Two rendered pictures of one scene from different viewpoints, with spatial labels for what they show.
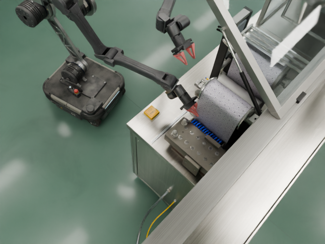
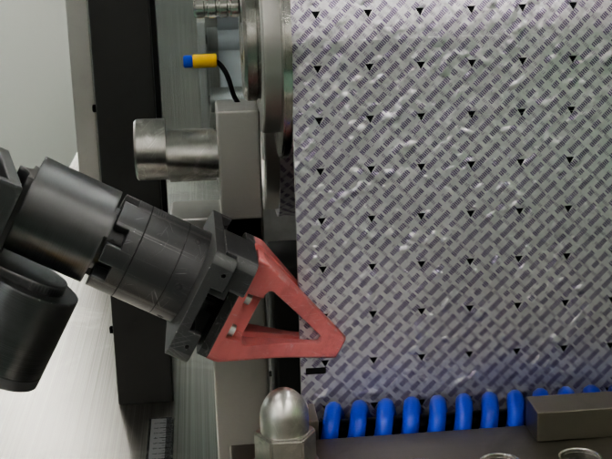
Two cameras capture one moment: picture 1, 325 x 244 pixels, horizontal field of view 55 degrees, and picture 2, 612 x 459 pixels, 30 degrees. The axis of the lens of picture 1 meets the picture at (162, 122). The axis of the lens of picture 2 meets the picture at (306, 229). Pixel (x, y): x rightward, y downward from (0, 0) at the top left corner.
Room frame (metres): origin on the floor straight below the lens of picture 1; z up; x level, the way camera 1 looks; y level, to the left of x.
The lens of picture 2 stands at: (0.43, 0.25, 1.32)
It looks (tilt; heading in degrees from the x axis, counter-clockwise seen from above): 15 degrees down; 317
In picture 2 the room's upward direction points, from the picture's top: 2 degrees counter-clockwise
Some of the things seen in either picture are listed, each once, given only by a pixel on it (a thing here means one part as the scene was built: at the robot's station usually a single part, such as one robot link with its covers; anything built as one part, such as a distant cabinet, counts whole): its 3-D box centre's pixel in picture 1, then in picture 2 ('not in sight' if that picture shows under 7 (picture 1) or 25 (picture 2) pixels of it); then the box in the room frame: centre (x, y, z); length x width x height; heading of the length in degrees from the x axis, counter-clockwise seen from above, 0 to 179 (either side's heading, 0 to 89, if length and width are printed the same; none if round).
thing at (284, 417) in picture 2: (184, 121); (284, 426); (0.86, -0.12, 1.05); 0.04 x 0.04 x 0.04
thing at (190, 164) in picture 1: (191, 165); not in sight; (0.64, -0.18, 0.96); 0.10 x 0.03 x 0.11; 52
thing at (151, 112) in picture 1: (151, 112); not in sight; (0.97, 0.07, 0.91); 0.07 x 0.07 x 0.02; 52
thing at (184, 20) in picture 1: (173, 22); not in sight; (1.18, 0.00, 1.45); 0.12 x 0.11 x 0.09; 52
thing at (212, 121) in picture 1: (213, 122); (493, 266); (0.84, -0.27, 1.12); 0.23 x 0.01 x 0.18; 52
